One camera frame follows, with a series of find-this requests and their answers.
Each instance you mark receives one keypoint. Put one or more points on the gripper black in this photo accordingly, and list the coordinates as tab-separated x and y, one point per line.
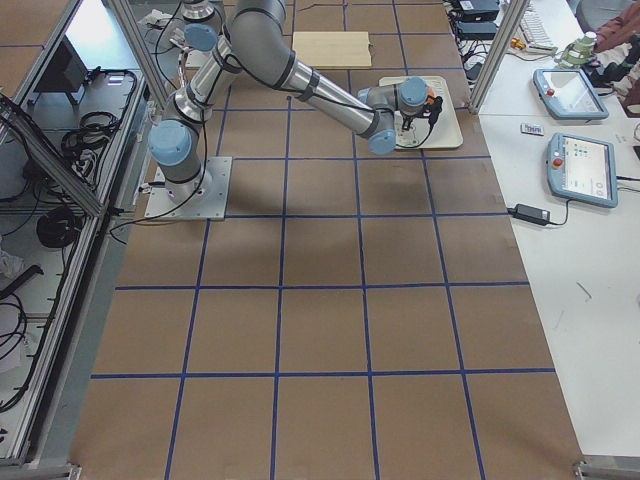
409	120

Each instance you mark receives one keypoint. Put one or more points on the orange fruit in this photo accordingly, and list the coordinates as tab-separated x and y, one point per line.
431	96

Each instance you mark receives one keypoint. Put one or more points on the cream bear tray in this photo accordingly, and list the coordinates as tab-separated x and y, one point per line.
446	132

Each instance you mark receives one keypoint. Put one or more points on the small printed card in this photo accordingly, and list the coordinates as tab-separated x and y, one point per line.
531	129

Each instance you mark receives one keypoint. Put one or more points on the brass cylinder tool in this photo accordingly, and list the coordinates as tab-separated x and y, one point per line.
517	44

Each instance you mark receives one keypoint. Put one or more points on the white keyboard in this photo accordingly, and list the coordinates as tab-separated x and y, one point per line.
534	35

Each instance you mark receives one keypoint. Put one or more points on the bamboo cutting board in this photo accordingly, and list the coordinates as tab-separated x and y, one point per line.
333	49

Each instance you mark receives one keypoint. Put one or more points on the far teach pendant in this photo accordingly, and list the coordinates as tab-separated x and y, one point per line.
568	95

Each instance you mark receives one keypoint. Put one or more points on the teach pendant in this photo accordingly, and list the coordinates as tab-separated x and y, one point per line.
582	169
568	95

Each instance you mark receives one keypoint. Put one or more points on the black power adapter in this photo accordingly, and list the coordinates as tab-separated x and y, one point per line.
530	214

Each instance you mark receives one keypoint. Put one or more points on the green white bottle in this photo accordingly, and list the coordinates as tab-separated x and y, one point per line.
579	52

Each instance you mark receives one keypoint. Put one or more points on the near teach pendant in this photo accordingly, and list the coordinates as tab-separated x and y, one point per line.
582	169

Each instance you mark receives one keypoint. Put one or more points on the aluminium frame post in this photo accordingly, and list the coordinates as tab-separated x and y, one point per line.
508	25

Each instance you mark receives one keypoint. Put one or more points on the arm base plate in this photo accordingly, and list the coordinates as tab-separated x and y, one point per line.
197	200
194	59

